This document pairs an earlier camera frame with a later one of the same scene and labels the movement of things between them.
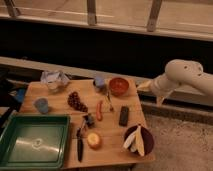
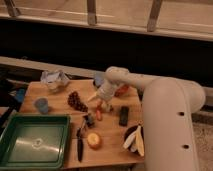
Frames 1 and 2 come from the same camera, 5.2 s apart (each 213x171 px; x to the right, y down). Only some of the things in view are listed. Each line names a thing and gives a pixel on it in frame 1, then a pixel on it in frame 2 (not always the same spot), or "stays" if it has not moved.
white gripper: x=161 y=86 → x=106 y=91
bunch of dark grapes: x=74 y=101 stays
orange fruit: x=94 y=140 stays
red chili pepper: x=99 y=111 stays
